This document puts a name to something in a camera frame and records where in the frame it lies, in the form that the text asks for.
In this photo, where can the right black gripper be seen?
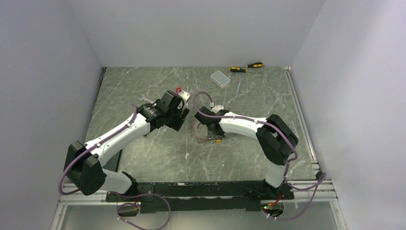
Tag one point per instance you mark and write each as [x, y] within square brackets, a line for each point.
[222, 134]

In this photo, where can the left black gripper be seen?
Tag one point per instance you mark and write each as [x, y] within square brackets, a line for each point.
[181, 114]

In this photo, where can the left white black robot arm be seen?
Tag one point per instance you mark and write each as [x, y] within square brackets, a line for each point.
[84, 165]

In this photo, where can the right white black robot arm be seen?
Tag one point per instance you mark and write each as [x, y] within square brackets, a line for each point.
[277, 140]

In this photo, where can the large silver combination wrench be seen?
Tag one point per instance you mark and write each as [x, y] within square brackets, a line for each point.
[142, 97]

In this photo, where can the small silver wrench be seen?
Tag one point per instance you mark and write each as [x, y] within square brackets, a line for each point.
[240, 79]

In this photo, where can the white plastic box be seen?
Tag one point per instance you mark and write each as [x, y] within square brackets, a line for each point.
[220, 79]

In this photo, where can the yellow black screwdriver front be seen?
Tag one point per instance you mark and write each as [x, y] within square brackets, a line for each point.
[240, 70]

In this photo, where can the yellow black screwdriver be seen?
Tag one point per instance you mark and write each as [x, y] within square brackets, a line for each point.
[255, 65]
[240, 70]

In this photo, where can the yellow black screwdriver rear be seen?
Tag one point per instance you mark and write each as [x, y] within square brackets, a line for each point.
[255, 65]

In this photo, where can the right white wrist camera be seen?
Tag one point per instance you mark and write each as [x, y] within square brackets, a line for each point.
[215, 108]

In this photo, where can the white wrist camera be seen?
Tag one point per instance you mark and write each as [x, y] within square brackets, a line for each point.
[183, 94]
[215, 108]

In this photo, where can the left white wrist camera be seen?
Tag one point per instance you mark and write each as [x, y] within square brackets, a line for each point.
[183, 94]

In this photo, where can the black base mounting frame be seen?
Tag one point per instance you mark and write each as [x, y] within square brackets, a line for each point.
[193, 196]

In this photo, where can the aluminium rail frame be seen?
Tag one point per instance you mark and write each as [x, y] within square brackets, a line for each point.
[302, 192]

